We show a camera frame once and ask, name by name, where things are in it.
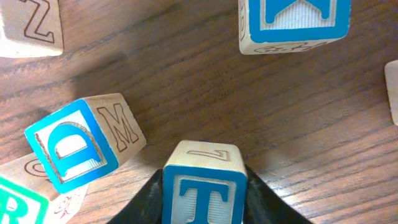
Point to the blue T block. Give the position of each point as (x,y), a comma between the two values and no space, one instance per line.
(204,182)

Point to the green R block right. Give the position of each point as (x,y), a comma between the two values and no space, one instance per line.
(28,196)

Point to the blue D block middle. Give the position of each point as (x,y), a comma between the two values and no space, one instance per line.
(85,140)

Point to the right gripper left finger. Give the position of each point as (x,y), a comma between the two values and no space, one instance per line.
(146,206)

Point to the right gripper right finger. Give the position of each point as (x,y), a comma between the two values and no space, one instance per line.
(264,206)

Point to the blue X block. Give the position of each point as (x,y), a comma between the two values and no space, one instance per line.
(286,26)

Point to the green N block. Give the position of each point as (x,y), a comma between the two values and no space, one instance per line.
(390,71)

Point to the yellow block top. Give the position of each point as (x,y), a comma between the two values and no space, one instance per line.
(30,28)

